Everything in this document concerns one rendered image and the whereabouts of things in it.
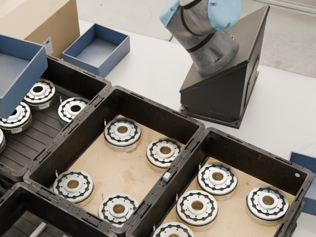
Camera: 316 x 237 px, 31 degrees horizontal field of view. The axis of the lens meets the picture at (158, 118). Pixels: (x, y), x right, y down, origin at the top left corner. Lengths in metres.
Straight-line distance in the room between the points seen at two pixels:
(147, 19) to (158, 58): 1.36
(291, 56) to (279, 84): 1.24
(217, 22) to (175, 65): 0.53
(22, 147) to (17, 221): 0.24
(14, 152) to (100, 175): 0.26
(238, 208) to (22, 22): 0.94
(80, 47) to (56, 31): 0.12
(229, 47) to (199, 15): 0.19
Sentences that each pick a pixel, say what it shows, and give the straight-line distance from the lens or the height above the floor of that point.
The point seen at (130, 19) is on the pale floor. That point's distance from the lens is 3.40.
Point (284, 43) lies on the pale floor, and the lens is 3.30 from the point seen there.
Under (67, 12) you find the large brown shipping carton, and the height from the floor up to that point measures 0.86.
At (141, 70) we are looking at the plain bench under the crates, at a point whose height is 0.70.
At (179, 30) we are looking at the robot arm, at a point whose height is 1.02.
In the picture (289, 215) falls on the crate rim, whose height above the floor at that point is 0.93.
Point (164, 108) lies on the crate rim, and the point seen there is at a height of 0.93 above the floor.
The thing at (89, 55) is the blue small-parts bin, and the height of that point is 0.70.
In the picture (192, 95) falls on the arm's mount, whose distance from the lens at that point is 1.78.
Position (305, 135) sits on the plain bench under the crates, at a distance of 1.84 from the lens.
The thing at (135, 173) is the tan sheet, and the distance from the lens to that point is 1.53.
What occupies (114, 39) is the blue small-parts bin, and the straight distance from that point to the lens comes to 2.09.
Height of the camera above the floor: 2.03
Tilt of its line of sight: 47 degrees down
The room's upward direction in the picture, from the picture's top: straight up
